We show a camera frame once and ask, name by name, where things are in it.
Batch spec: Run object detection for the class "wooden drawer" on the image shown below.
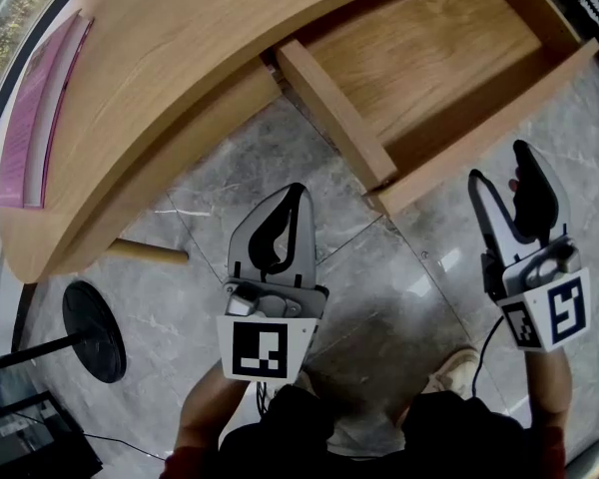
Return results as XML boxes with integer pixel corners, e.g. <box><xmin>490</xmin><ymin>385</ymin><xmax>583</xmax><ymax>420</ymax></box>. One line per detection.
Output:
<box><xmin>274</xmin><ymin>0</ymin><xmax>599</xmax><ymax>218</ymax></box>

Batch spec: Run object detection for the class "black fan cable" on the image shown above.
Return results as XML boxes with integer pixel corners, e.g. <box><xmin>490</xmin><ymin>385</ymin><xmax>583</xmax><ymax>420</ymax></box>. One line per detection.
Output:
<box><xmin>82</xmin><ymin>431</ymin><xmax>167</xmax><ymax>463</ymax></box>

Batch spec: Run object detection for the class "person's right forearm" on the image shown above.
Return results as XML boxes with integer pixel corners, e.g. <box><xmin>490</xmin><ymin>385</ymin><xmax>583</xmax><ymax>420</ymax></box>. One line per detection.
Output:
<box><xmin>521</xmin><ymin>346</ymin><xmax>574</xmax><ymax>431</ymax></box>

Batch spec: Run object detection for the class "person's left forearm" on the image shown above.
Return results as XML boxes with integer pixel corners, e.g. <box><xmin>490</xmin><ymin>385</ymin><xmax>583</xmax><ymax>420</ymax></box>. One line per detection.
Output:
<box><xmin>174</xmin><ymin>359</ymin><xmax>254</xmax><ymax>456</ymax></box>

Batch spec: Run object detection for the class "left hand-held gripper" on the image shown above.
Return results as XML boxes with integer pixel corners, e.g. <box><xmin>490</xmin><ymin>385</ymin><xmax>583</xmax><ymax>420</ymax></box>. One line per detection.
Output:
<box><xmin>215</xmin><ymin>183</ymin><xmax>329</xmax><ymax>385</ymax></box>

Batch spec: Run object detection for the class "person's white shoe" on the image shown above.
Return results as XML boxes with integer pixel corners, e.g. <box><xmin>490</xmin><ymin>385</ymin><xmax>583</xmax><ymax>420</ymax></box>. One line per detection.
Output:
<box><xmin>426</xmin><ymin>347</ymin><xmax>480</xmax><ymax>398</ymax></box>

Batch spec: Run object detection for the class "pink book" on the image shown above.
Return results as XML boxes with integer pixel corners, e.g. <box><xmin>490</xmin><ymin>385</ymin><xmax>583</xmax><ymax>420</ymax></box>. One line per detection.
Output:
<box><xmin>0</xmin><ymin>10</ymin><xmax>95</xmax><ymax>210</ymax></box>

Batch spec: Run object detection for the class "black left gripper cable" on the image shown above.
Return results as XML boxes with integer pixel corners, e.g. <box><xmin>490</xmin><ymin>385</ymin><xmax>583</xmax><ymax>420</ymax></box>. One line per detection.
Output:
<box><xmin>256</xmin><ymin>380</ymin><xmax>277</xmax><ymax>414</ymax></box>

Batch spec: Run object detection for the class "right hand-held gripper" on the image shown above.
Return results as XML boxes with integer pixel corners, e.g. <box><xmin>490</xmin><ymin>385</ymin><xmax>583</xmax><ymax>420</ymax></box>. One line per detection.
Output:
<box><xmin>467</xmin><ymin>140</ymin><xmax>593</xmax><ymax>354</ymax></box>

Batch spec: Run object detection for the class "wooden coffee table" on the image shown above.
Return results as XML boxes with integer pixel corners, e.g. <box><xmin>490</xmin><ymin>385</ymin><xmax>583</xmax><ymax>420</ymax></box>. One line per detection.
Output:
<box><xmin>0</xmin><ymin>0</ymin><xmax>530</xmax><ymax>284</ymax></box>

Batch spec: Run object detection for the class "black glass display cabinet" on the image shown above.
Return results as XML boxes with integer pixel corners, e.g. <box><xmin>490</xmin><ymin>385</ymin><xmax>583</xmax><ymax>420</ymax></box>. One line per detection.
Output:
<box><xmin>0</xmin><ymin>361</ymin><xmax>104</xmax><ymax>479</ymax></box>

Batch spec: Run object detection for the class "black standing fan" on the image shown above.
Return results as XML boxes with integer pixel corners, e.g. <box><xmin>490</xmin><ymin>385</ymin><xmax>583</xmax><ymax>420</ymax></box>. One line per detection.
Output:
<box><xmin>0</xmin><ymin>280</ymin><xmax>128</xmax><ymax>384</ymax></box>

